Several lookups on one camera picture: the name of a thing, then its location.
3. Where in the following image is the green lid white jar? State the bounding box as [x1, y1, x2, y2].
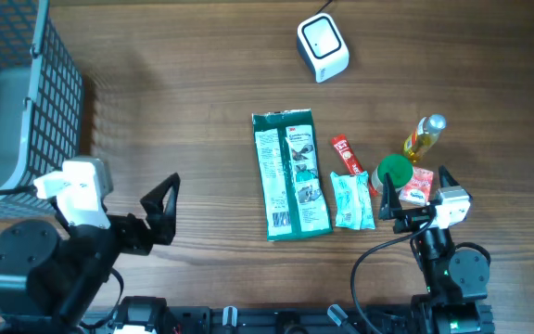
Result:
[370, 154, 413, 194]

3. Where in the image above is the white barcode scanner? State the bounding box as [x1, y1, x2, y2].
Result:
[297, 13, 350, 84]

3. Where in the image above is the black left camera cable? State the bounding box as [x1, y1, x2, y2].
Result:
[0, 184, 39, 199]

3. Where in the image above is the yellow oil bottle silver cap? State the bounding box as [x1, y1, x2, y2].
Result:
[403, 114, 447, 163]

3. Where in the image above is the dark grey mesh basket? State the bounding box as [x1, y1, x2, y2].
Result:
[0, 0, 84, 219]

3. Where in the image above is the red drink carton cup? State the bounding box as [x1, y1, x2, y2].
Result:
[399, 167, 434, 206]

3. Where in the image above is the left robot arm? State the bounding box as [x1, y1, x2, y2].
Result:
[0, 173, 181, 333]

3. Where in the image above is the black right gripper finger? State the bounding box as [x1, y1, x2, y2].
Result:
[437, 165, 472, 200]
[378, 173, 402, 221]

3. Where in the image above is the green 3M gloves packet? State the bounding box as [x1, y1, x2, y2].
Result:
[252, 109, 333, 241]

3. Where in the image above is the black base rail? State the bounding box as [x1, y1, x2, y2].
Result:
[81, 303, 495, 334]

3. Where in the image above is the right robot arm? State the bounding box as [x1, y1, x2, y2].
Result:
[374, 166, 495, 333]

